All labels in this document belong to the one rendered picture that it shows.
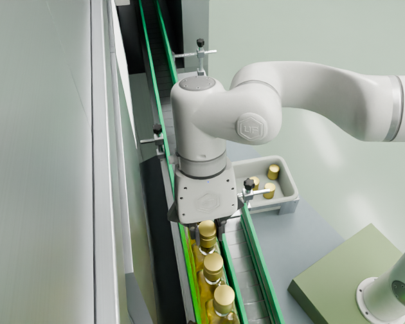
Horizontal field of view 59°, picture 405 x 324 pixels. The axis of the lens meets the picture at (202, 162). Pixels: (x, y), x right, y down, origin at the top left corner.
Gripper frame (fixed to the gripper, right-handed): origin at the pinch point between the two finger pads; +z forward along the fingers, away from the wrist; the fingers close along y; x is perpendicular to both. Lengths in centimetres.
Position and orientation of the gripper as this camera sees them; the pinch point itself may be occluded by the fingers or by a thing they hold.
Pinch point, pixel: (207, 230)
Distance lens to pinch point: 66.6
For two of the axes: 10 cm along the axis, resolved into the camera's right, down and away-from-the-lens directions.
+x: -2.0, -5.8, 7.9
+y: 9.8, -1.7, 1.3
